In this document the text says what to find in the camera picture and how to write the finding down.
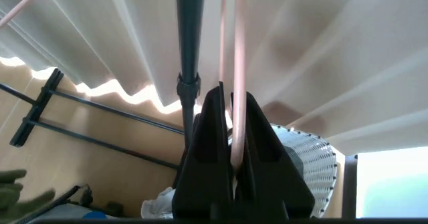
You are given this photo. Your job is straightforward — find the white laundry basket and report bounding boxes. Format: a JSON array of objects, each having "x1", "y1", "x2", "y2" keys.
[{"x1": 227, "y1": 123, "x2": 338, "y2": 218}]

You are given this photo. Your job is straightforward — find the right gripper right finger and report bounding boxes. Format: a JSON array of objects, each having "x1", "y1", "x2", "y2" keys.
[{"x1": 229, "y1": 90, "x2": 316, "y2": 219}]

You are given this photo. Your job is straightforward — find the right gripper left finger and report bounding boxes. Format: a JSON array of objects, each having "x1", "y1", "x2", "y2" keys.
[{"x1": 171, "y1": 80, "x2": 235, "y2": 219}]

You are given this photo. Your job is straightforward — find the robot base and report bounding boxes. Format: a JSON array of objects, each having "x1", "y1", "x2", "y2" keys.
[{"x1": 15, "y1": 183, "x2": 126, "y2": 224}]

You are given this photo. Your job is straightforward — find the beige curtain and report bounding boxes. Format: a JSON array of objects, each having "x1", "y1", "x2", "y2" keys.
[{"x1": 0, "y1": 0, "x2": 428, "y2": 156}]

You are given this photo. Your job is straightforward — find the window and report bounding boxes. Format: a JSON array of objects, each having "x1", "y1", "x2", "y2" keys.
[{"x1": 341, "y1": 146, "x2": 428, "y2": 219}]

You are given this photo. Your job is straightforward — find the black clothes rack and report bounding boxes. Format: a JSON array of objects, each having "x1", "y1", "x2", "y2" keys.
[{"x1": 0, "y1": 0, "x2": 205, "y2": 171}]

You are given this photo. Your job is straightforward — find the pale grey shorts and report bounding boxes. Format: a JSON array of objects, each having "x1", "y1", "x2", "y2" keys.
[{"x1": 140, "y1": 186, "x2": 177, "y2": 220}]

